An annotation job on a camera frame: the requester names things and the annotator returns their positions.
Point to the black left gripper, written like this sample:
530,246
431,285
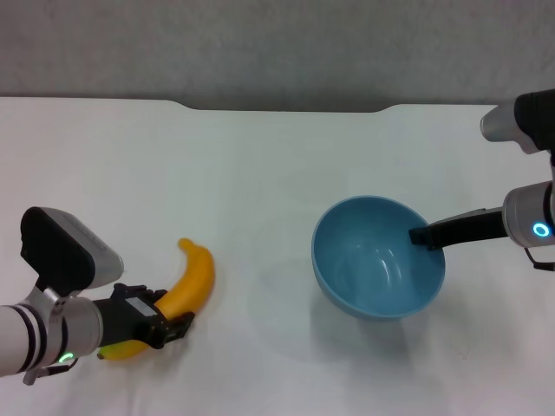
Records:
121,318

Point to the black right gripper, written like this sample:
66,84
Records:
472,227

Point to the yellow banana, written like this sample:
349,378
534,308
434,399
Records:
195,277

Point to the blue ceramic bowl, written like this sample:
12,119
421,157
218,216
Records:
368,277

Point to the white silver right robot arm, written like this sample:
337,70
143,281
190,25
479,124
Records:
524,212

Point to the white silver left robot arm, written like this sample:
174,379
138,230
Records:
52,333

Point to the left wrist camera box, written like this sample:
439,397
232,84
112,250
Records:
60,255

